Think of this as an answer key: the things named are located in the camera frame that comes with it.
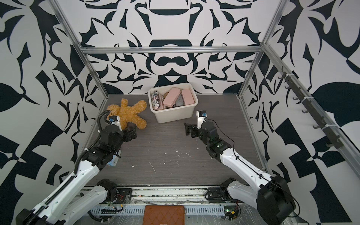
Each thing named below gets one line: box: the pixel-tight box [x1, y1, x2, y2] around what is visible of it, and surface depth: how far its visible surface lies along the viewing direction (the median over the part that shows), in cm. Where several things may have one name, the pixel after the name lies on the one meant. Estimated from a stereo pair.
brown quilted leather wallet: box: [142, 204, 186, 225], surface depth 69 cm
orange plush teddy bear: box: [106, 98, 147, 130], surface depth 101 cm
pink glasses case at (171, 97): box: [163, 87, 181, 108], surface depth 99 cm
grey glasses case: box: [172, 93, 185, 108], surface depth 99 cm
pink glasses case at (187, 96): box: [180, 88, 195, 105], surface depth 102 cm
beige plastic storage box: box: [148, 82, 199, 124], surface depth 101 cm
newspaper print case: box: [151, 90, 161, 110], surface depth 96 cm
